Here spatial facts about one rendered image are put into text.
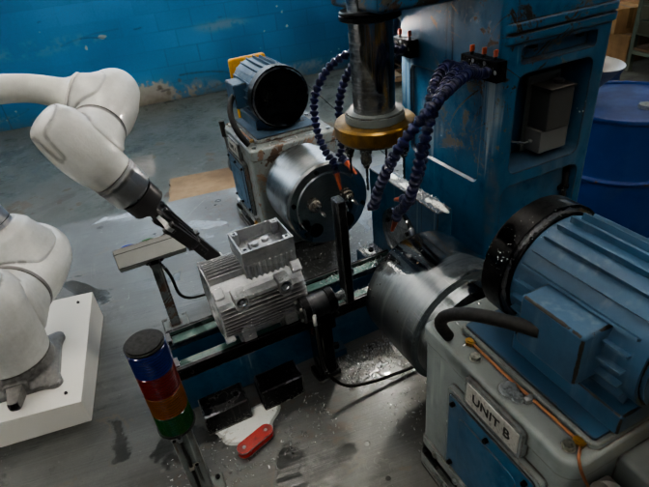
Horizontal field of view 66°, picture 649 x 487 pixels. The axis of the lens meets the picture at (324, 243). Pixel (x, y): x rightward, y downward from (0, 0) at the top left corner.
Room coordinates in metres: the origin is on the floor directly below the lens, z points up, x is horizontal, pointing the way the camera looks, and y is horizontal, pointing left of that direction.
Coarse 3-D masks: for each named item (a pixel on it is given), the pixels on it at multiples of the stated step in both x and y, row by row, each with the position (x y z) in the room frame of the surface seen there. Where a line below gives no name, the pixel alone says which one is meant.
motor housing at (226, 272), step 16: (224, 256) 0.93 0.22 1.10; (208, 272) 0.87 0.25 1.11; (224, 272) 0.88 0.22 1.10; (240, 272) 0.88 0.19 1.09; (272, 272) 0.89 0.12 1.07; (288, 272) 0.90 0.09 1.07; (208, 288) 0.96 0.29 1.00; (224, 288) 0.85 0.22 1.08; (256, 288) 0.86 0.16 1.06; (272, 288) 0.85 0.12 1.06; (304, 288) 0.88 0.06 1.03; (224, 304) 0.83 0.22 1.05; (256, 304) 0.84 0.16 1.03; (272, 304) 0.84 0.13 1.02; (288, 304) 0.86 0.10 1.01; (224, 320) 0.81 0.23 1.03; (240, 320) 0.82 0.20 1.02; (256, 320) 0.83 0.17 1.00; (272, 320) 0.85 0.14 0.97
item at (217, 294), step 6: (198, 264) 0.94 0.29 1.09; (294, 264) 0.90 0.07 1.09; (300, 264) 0.90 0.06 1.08; (198, 270) 0.95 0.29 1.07; (294, 270) 0.89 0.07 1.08; (300, 270) 0.90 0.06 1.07; (216, 288) 0.84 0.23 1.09; (216, 294) 0.83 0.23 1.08; (222, 294) 0.83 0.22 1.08; (216, 300) 0.82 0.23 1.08; (234, 336) 0.83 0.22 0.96; (228, 342) 0.82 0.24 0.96
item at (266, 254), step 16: (256, 224) 0.99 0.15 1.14; (272, 224) 0.99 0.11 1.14; (240, 240) 0.97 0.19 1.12; (256, 240) 0.95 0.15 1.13; (272, 240) 0.96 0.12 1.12; (288, 240) 0.91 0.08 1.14; (240, 256) 0.88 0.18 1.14; (256, 256) 0.88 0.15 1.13; (272, 256) 0.90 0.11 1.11; (288, 256) 0.91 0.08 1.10; (256, 272) 0.88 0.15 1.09
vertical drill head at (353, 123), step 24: (360, 24) 1.02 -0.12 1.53; (384, 24) 1.02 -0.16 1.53; (360, 48) 1.02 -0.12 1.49; (384, 48) 1.01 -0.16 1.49; (360, 72) 1.02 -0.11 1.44; (384, 72) 1.01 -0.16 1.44; (360, 96) 1.02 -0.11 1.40; (384, 96) 1.01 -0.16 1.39; (336, 120) 1.07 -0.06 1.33; (360, 120) 1.00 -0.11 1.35; (384, 120) 0.99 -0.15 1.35; (408, 120) 1.02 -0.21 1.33; (360, 144) 0.98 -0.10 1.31; (384, 144) 0.96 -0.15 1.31
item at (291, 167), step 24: (312, 144) 1.39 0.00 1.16; (288, 168) 1.28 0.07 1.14; (312, 168) 1.23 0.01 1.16; (288, 192) 1.21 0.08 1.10; (312, 192) 1.21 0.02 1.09; (336, 192) 1.24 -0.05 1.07; (360, 192) 1.27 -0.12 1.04; (288, 216) 1.19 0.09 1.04; (312, 216) 1.21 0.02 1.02; (312, 240) 1.21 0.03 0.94
